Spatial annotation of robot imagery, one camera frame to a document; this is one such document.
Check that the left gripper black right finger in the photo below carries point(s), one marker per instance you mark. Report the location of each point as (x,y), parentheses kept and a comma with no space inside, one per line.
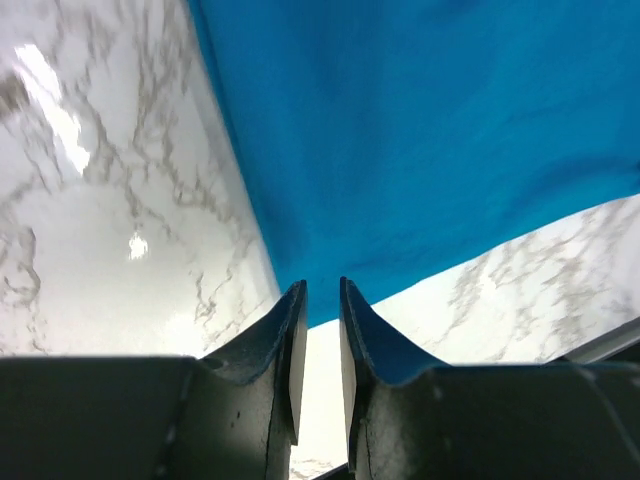
(490,425)

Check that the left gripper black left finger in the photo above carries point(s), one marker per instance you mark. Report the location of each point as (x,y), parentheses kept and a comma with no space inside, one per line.
(232,414)

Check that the blue t shirt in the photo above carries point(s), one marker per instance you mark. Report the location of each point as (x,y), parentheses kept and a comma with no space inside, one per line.
(387,141)

